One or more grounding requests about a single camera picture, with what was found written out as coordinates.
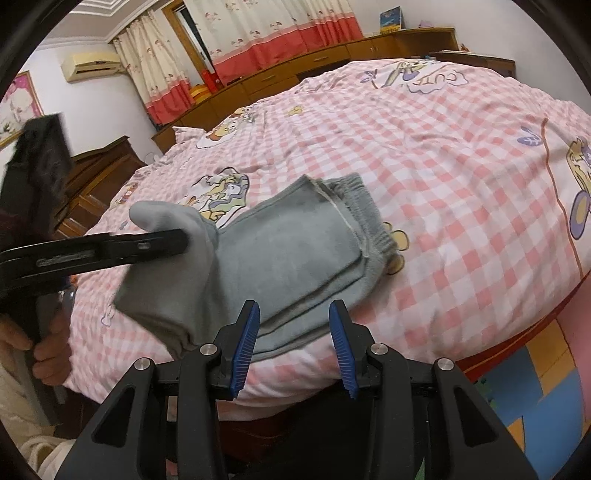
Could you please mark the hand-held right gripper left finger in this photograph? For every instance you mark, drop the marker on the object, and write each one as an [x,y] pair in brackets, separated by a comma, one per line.
[244,350]

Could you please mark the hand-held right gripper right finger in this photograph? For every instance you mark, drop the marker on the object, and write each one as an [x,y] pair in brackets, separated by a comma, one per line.
[341,350]

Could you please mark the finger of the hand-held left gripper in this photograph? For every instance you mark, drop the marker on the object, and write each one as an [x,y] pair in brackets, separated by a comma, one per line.
[115,251]

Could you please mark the grey pants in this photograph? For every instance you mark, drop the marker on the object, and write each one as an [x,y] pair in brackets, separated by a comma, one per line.
[286,258]

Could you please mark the person's left hand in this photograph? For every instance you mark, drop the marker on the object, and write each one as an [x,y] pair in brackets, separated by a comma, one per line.
[53,360]

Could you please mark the wooden headboard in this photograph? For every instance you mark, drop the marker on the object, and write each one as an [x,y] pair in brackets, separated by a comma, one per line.
[101,184]

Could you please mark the beige air conditioner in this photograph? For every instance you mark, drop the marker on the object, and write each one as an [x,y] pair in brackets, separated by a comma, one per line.
[92,67]

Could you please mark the cream and red curtain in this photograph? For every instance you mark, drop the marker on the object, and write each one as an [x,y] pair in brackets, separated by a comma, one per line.
[157,69]
[277,32]

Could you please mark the red and yellow box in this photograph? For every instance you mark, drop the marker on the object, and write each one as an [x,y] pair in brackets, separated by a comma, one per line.
[207,87]

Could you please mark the colourful foam floor mat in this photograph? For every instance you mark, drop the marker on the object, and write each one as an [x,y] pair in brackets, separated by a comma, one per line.
[531,406]

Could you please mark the pink checkered printed blanket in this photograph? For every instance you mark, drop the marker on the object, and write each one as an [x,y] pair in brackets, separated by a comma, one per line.
[461,184]

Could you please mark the long wooden cabinet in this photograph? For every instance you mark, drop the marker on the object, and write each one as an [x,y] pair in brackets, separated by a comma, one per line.
[277,78]

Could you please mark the blue picture book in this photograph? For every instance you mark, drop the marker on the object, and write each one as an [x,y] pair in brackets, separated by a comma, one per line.
[391,21]

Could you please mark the framed wall picture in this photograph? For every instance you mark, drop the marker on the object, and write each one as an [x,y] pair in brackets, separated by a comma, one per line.
[18,110]

